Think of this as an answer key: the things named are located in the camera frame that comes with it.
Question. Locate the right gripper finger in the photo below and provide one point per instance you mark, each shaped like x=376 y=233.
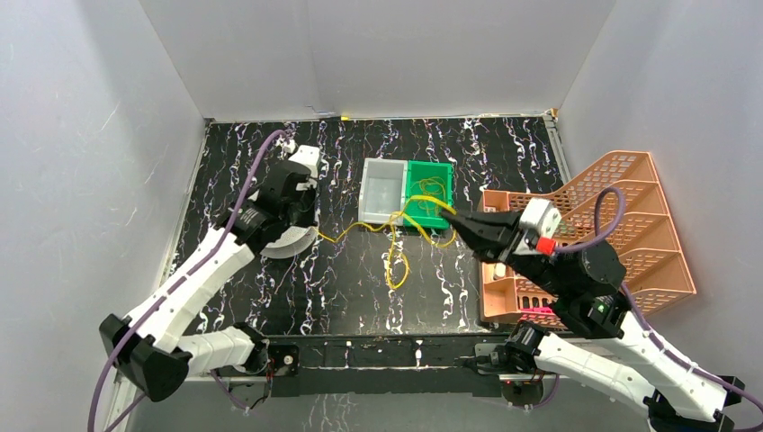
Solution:
x=486 y=248
x=482 y=224

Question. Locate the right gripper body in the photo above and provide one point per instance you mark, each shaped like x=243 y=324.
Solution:
x=518 y=250

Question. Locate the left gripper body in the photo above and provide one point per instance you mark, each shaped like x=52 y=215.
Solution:
x=291 y=213

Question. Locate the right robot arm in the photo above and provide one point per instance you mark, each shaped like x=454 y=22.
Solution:
x=586 y=282

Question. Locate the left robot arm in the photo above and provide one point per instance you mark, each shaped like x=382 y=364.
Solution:
x=149 y=345

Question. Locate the white stapler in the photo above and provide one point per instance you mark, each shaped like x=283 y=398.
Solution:
x=499 y=271

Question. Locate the pink marker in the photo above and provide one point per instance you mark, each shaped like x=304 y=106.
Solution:
x=538 y=310

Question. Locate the green plastic bin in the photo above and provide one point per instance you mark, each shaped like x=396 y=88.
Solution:
x=431 y=179

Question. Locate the white plastic bin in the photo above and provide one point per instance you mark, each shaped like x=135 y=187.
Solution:
x=382 y=189

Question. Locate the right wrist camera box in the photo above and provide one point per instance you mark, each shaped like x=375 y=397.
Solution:
x=541 y=216

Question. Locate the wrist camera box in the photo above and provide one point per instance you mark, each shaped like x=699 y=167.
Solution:
x=311 y=158
x=541 y=216

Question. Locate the white cable spool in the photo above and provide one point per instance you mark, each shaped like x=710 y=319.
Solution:
x=293 y=242

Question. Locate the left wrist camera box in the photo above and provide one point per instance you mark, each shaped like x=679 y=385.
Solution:
x=311 y=158

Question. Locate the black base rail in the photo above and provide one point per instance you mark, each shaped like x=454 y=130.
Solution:
x=402 y=364

